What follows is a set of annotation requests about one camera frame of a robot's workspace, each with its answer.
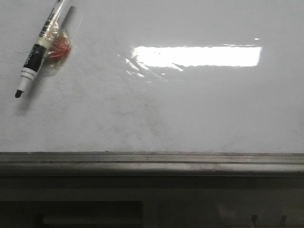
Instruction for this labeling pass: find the red disc taped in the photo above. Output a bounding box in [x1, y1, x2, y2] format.
[46, 29, 72, 67]

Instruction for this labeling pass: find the white whiteboard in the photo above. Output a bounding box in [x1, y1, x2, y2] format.
[0, 0, 304, 153]

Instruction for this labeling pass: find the white cabinet below whiteboard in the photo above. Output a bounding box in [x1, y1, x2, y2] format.
[0, 176, 304, 228]

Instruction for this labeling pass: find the black and white whiteboard marker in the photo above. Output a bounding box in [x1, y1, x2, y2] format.
[15, 0, 72, 98]

